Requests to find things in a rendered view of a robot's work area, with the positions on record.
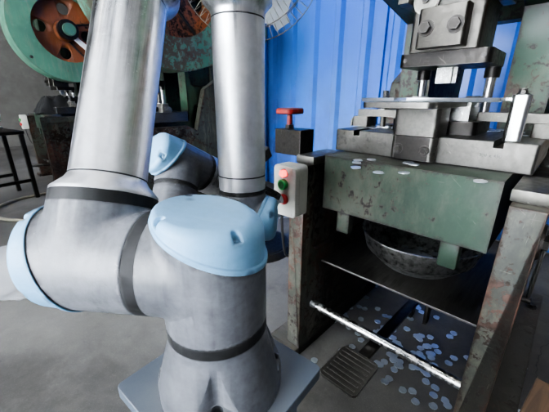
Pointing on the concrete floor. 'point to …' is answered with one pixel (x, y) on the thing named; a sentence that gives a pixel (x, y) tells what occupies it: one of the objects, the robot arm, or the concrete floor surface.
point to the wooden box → (537, 398)
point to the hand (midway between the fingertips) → (279, 198)
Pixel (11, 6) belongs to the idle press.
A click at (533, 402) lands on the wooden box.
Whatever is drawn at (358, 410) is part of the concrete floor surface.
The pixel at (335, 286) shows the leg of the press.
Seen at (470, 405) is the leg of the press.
